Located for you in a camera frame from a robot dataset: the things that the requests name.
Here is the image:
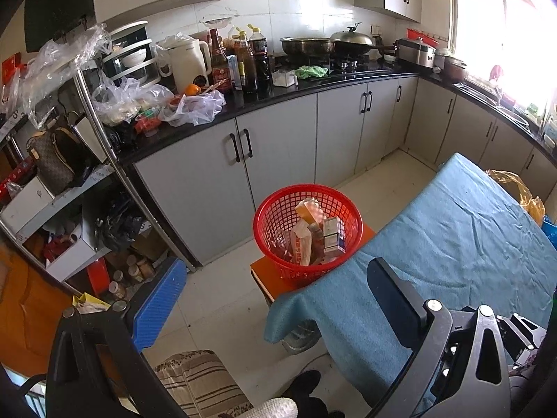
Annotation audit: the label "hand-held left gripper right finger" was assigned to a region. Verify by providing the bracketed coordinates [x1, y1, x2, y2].
[366, 257, 512, 418]

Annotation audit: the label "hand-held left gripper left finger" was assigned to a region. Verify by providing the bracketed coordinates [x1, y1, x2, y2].
[46, 256, 189, 418]

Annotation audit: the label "white medicine box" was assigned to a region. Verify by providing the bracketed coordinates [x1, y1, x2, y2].
[323, 217, 347, 253]

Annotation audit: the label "red white snack packet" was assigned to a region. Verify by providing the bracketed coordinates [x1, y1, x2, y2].
[285, 222, 320, 266]

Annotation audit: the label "orange medicine box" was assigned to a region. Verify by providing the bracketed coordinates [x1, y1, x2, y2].
[295, 198, 327, 227]

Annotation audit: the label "red plastic basket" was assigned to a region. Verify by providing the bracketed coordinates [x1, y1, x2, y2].
[253, 184, 364, 289]

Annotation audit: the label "blue table cloth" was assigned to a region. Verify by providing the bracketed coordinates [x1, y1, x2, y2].
[264, 152, 557, 405]

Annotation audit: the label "black plastic bag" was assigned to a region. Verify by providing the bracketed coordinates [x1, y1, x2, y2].
[98, 196, 146, 253]

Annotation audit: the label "white cardboard box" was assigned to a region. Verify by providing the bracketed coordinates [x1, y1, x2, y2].
[46, 222, 103, 281]

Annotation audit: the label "grey sneaker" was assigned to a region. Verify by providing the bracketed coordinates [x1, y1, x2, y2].
[282, 320, 325, 353]

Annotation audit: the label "blue plastic bag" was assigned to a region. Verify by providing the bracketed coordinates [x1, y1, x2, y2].
[541, 218, 557, 249]

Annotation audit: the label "orange stool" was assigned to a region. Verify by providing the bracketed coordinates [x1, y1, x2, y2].
[250, 222, 377, 303]

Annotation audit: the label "black shoe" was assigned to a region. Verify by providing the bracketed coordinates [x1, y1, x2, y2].
[283, 370, 344, 418]

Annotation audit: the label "yellow plastic bag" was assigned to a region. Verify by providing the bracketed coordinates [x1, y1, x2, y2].
[485, 169, 546, 227]

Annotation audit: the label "white knitted cloth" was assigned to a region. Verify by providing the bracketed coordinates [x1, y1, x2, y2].
[257, 396, 299, 418]

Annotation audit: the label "brown patterned handbag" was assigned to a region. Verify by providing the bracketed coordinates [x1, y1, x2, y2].
[27, 113, 94, 194]

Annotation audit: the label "white plastic bag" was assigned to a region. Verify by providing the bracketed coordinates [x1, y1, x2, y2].
[161, 91, 227, 127]

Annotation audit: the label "metal storage shelf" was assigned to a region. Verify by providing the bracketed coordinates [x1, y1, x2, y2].
[0, 70, 201, 297]

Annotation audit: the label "grey lower kitchen cabinets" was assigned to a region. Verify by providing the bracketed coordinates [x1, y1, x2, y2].
[131, 74, 557, 266]

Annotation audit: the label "clear plastic bag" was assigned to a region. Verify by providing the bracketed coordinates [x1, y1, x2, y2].
[91, 76, 175, 125]

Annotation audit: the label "white electric kettle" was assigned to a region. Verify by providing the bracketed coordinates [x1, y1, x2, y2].
[157, 37, 212, 93]

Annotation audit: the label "brown cooking pot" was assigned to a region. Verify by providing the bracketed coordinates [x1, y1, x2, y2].
[443, 54, 468, 83]

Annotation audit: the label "gas stove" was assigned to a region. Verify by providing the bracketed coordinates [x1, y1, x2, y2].
[328, 56, 392, 74]

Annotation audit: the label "red label sauce bottle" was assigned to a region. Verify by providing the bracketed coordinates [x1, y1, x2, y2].
[210, 28, 233, 94]

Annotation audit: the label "white dish cabinet appliance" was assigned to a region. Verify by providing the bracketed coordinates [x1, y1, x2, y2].
[102, 21, 162, 90]

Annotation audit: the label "brown sauce bottle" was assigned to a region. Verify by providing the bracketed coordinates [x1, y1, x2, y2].
[237, 30, 259, 94]

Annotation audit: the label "silver rice cooker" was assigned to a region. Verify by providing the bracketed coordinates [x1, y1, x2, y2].
[394, 37, 437, 68]

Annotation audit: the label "crumpled clear plastic sheet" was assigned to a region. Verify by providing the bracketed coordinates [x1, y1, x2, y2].
[9, 24, 111, 109]

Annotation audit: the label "black wok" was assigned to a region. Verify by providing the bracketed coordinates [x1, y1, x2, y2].
[328, 22, 394, 57]

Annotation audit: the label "red plastic basin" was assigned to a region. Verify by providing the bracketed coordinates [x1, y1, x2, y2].
[407, 28, 440, 44]

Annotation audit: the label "steel pot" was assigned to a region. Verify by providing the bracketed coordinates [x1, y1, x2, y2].
[280, 37, 334, 57]

